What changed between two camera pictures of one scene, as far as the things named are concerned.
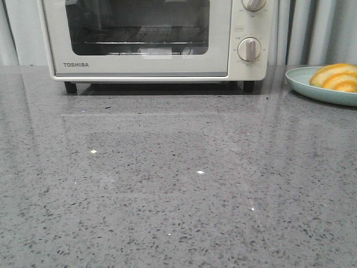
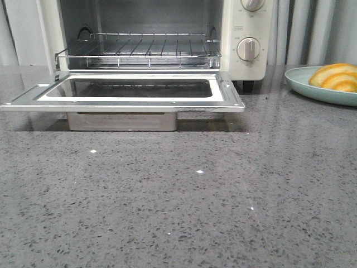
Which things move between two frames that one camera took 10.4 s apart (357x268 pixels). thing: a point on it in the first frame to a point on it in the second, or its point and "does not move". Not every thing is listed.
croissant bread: x=341 y=77 does not move
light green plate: x=299 y=79 does not move
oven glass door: x=138 y=38 to x=130 y=91
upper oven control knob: x=253 y=5 does not move
